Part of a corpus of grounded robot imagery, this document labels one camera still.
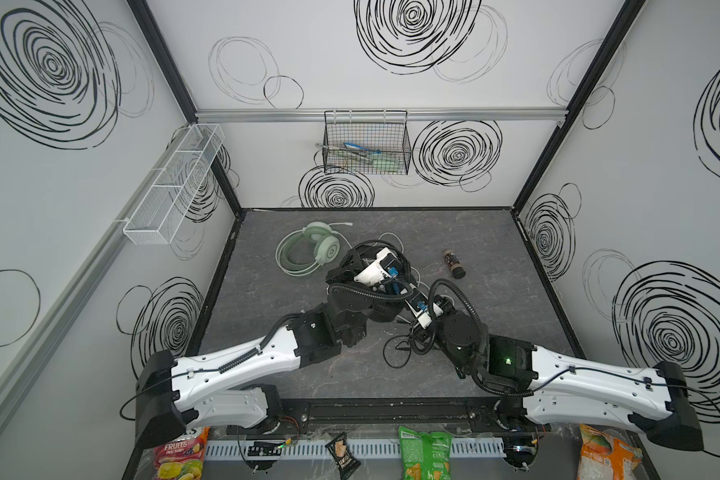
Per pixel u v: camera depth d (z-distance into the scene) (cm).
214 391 43
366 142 89
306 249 108
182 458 65
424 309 54
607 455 66
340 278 58
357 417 75
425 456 65
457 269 99
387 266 55
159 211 73
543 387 46
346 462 67
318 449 70
